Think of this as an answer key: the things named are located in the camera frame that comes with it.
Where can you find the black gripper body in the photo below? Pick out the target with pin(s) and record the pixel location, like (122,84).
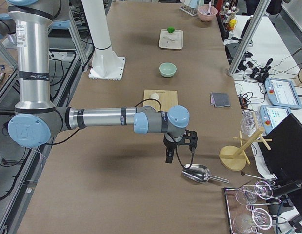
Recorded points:
(169,145)

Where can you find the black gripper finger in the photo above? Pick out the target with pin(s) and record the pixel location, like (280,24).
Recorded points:
(169,154)

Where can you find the mint green bowl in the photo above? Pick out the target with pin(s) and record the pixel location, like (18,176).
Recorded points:
(167,69)

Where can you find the pink bowl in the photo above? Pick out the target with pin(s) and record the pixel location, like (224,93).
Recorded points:
(205,14)

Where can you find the metal scoop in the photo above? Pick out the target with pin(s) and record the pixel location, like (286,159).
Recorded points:
(201,174)

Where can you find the bamboo cutting board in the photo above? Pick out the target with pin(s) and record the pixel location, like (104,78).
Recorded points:
(167,99)

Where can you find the folded grey cloth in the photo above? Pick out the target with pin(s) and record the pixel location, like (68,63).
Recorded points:
(219,99)

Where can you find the wooden mug tree stand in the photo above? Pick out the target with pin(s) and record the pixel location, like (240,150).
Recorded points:
(235,158)

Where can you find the clear glass cup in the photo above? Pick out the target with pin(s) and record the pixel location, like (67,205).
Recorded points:
(250,122)

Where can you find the cream rabbit print tray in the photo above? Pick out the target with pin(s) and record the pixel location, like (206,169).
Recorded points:
(172,41)

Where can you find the lower teach pendant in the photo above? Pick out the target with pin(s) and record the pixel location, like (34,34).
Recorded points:
(271,116)

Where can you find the teach pendant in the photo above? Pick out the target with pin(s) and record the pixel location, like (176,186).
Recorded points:
(271,116)
(282,93)

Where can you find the green lime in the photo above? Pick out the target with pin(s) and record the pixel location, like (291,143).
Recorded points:
(170,29)

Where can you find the black monitor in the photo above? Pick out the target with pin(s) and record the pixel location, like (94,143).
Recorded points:
(284,160)

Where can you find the upper teach pendant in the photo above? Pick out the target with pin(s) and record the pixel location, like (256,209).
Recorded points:
(282,93)

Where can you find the wire glass rack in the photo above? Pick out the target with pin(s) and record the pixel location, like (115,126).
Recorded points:
(247,209)

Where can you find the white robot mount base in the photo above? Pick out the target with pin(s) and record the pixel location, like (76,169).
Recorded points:
(105,62)

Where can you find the aluminium frame post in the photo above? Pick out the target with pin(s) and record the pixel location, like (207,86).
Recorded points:
(261,9)

